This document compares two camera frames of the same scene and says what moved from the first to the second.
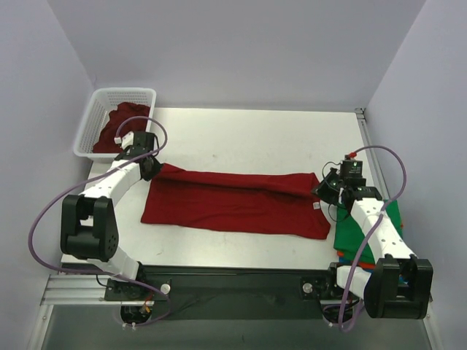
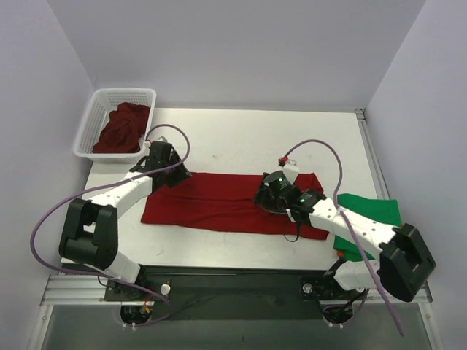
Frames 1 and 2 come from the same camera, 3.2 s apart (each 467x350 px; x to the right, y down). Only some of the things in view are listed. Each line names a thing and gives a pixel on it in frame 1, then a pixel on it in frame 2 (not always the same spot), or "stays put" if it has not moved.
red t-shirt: [241, 202] stays put
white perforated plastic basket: [101, 101] stays put
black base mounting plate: [229, 292] stays put
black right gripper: [326, 189] -> [265, 197]
